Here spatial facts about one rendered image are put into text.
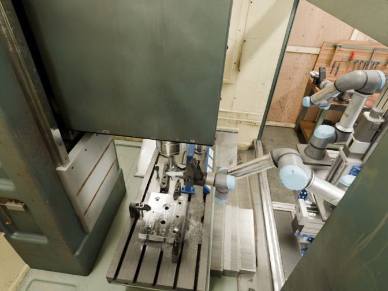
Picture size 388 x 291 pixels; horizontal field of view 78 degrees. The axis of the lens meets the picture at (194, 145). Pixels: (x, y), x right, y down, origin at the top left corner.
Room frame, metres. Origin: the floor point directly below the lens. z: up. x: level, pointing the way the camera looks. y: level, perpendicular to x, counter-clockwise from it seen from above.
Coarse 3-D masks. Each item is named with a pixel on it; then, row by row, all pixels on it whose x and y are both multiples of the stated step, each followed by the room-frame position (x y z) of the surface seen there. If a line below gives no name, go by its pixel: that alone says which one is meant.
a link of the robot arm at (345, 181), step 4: (344, 176) 0.96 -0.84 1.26; (348, 176) 0.96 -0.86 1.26; (352, 176) 0.96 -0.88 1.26; (340, 180) 0.95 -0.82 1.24; (344, 180) 0.93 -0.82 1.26; (348, 180) 0.92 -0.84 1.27; (352, 180) 0.93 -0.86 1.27; (340, 184) 0.93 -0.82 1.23; (344, 184) 0.91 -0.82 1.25; (348, 184) 0.90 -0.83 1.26; (340, 188) 0.91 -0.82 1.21; (344, 188) 0.90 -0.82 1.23
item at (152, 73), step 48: (48, 0) 0.83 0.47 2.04; (96, 0) 0.82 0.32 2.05; (144, 0) 0.81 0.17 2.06; (192, 0) 0.80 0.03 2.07; (48, 48) 0.84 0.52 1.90; (96, 48) 0.82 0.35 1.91; (144, 48) 0.81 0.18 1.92; (192, 48) 0.80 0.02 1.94; (96, 96) 0.83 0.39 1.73; (144, 96) 0.81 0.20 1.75; (192, 96) 0.80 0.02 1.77
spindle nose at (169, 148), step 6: (156, 144) 0.89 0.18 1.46; (162, 144) 0.86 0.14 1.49; (168, 144) 0.85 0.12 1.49; (174, 144) 0.85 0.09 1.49; (180, 144) 0.86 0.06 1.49; (186, 144) 0.90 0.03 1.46; (162, 150) 0.86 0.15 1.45; (168, 150) 0.85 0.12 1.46; (174, 150) 0.85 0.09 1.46; (180, 150) 0.86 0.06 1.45
